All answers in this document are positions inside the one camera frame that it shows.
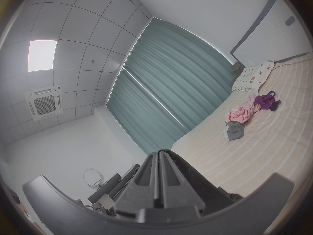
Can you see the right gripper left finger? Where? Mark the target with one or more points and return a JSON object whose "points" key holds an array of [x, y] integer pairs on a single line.
{"points": [[144, 187]]}

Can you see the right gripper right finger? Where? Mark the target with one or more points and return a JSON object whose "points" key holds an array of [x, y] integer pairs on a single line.
{"points": [[176, 190]]}

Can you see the black T-shirt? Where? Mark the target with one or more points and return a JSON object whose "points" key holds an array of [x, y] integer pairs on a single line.
{"points": [[200, 177]]}

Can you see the pile of clothes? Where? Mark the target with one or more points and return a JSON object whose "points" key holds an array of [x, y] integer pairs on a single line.
{"points": [[239, 116]]}

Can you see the bed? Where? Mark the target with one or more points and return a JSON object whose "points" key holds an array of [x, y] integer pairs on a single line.
{"points": [[269, 143]]}

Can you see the blue-green curtain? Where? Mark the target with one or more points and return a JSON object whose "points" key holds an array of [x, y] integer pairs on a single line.
{"points": [[141, 111], [181, 65]]}

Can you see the ceiling air conditioner unit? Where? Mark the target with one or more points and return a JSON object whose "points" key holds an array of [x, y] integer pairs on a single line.
{"points": [[44, 103]]}

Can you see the grey bedside table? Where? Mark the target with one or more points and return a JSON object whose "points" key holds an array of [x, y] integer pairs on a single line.
{"points": [[236, 68]]}

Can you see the white printed pillow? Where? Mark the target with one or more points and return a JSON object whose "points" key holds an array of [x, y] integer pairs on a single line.
{"points": [[254, 76]]}

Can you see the square ceiling light panel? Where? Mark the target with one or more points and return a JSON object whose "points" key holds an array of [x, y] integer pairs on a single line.
{"points": [[41, 55]]}

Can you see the round wall mirror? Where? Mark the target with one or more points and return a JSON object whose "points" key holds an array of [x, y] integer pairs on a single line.
{"points": [[92, 177]]}

